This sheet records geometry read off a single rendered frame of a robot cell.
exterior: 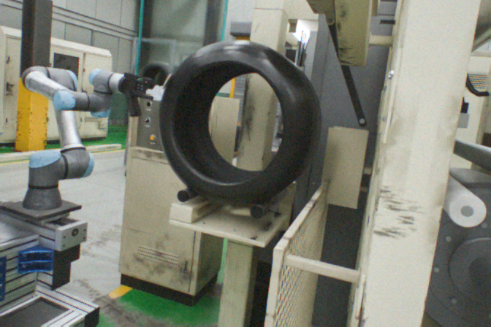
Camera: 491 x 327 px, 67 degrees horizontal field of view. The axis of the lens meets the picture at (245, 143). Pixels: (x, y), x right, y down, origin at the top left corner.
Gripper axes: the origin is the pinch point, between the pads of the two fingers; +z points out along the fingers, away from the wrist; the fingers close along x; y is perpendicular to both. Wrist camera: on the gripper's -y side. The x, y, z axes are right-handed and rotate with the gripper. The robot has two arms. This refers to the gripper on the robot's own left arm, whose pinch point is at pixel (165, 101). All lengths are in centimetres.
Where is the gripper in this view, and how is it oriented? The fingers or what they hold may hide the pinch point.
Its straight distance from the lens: 147.5
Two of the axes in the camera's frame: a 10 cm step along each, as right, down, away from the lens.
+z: 9.2, 2.7, -3.0
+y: 2.3, -9.6, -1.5
